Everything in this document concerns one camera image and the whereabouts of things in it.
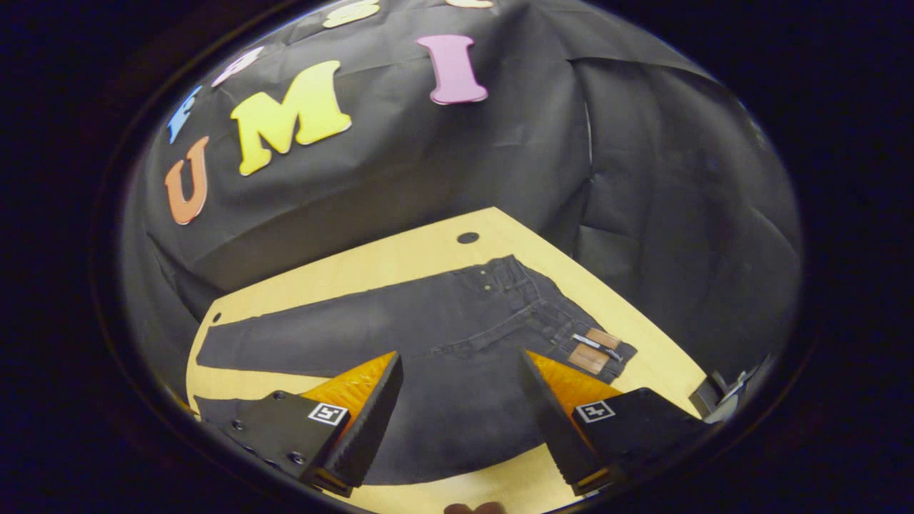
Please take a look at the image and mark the black jeans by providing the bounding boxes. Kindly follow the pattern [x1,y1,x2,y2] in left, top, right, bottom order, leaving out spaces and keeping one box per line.
[193,253,638,486]

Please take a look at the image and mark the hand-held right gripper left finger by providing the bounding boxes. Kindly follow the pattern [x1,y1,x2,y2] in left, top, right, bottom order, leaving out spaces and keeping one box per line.
[216,350,405,498]

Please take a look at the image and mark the grey metal bracket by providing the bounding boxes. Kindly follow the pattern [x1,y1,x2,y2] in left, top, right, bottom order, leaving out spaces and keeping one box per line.
[689,368,761,423]

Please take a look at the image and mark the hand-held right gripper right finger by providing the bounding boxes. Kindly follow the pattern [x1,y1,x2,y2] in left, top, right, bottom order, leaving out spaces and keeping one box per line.
[518,348,711,498]

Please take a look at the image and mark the black backdrop cloth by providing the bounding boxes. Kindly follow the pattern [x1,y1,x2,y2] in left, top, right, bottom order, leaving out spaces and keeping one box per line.
[118,0,804,422]

